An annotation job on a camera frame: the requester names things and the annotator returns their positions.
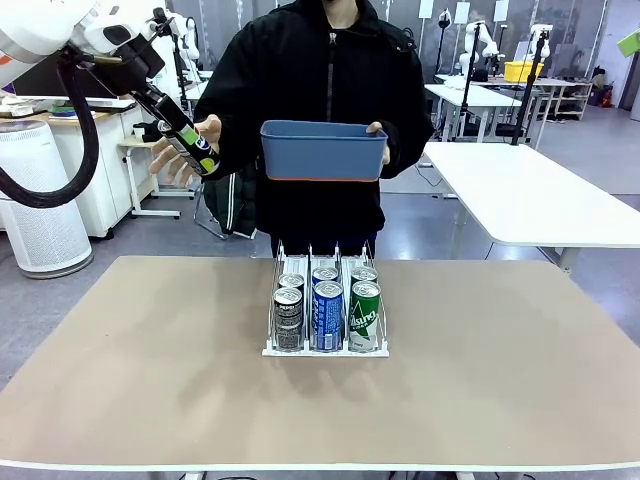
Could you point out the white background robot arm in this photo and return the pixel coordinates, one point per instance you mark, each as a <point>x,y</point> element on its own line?
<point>472,37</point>
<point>190,45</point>
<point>545,47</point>

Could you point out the person's right hand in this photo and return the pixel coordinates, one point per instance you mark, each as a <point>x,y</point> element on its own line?
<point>211,127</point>

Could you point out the white cup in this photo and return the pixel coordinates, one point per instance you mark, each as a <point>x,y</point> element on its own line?
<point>138,133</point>

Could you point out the white air purifier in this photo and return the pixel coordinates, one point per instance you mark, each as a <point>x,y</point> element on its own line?
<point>45,235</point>

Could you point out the dark striped jacket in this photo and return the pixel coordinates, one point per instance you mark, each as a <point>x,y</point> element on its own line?
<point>230,205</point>

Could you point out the black lime Pepsi can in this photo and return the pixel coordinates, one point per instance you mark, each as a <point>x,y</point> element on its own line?
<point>200,156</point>

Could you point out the white cabinet desk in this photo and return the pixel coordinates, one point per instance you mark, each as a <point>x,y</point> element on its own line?
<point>115,175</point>

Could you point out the blue Pocari Sweat can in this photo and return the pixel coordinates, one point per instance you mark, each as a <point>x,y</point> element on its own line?
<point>325,274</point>
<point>327,320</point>

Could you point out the wooden shelf desk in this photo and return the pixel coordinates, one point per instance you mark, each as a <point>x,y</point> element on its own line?
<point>570,87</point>

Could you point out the small white side table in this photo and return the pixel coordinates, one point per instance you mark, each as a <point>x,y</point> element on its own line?
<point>130,170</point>

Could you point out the green bowl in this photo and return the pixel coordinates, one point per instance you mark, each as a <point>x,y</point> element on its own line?
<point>64,111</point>

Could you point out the person's left forearm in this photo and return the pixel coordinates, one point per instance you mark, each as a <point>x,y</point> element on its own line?
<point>410,145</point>

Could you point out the person's left hand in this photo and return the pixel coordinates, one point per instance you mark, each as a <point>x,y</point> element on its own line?
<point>377,128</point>

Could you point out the blue plastic bin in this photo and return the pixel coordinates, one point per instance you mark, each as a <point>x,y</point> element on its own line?
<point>320,155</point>

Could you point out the black computer monitor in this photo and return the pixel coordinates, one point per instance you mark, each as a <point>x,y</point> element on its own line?
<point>45,85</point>

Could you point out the red object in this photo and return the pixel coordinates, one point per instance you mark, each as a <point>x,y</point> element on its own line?
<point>606,96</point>

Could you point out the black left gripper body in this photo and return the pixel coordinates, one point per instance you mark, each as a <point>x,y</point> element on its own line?
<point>132,62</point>

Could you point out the white background table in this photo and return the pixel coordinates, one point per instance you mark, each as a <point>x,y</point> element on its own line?
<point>197,92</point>
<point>475,97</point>

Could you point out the person's right forearm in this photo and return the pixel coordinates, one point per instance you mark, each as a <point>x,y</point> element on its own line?
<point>235,150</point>

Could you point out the person in black jacket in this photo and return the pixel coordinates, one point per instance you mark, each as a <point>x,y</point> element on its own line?
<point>320,75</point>

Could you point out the yellow crate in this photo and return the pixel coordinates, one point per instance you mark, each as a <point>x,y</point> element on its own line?
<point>522,72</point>

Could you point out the black tripod stand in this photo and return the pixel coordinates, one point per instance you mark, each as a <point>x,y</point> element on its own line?
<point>520,131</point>
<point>467,100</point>

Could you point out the black cap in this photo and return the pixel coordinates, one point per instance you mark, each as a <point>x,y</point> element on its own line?
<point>147,131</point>

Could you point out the large white table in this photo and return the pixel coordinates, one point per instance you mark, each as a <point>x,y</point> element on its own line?
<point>525,190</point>

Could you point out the green Chilsung cider can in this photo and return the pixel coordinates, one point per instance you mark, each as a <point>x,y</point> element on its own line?
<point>365,320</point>
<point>364,274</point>

